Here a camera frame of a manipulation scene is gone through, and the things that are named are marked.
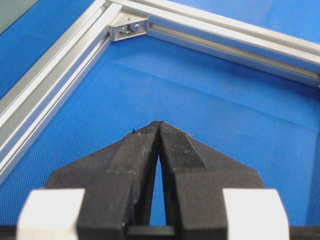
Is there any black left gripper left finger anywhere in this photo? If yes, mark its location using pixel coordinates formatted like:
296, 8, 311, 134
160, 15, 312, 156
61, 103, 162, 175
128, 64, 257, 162
45, 121, 159, 233

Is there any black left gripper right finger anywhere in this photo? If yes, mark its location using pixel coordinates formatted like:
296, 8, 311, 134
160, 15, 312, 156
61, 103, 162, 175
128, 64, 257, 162
159, 121, 264, 240

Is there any silver aluminium extrusion frame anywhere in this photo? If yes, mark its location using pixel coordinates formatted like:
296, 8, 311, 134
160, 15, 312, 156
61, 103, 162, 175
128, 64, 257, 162
0, 0, 320, 181

